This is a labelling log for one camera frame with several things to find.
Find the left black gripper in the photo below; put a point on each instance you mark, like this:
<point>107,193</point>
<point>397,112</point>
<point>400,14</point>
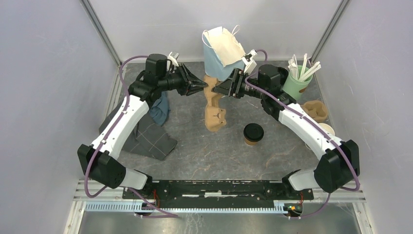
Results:
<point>188,88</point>

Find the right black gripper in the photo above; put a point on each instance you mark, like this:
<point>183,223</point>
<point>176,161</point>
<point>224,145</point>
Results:
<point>236,78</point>

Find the light blue paper bag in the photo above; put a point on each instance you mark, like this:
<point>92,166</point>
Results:
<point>222,52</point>

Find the brown pulp cup carrier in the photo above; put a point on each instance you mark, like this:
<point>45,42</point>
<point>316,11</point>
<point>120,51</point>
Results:
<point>214,115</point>

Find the brown paper coffee cup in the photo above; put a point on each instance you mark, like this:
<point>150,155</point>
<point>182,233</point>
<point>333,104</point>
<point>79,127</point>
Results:
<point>252,140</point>

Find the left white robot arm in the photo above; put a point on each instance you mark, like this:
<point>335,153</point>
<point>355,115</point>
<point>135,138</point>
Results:
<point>99,159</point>

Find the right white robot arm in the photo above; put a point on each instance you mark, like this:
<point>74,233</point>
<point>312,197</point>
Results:
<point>338,166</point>

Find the blue crumpled cloth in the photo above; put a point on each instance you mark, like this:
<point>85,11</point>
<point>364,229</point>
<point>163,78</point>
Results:
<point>159,112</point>

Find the stack of black lids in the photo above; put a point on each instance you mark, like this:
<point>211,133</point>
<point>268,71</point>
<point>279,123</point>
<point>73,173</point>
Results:
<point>283,75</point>

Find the green cup holder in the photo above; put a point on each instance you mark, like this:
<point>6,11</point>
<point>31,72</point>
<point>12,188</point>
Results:
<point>294,87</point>

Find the dark grey checked cloth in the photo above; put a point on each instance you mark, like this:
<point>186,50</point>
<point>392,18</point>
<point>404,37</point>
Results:
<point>151,140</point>

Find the white wrapped straws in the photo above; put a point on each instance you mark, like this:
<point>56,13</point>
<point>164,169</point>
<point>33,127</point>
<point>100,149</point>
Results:
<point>306,70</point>

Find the stack of paper cups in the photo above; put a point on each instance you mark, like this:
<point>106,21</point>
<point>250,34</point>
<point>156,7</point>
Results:
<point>328,128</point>

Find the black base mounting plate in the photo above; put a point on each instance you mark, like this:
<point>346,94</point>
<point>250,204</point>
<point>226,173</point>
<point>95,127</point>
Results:
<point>219,193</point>

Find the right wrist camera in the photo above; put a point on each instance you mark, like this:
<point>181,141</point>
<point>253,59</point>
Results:
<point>249,62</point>

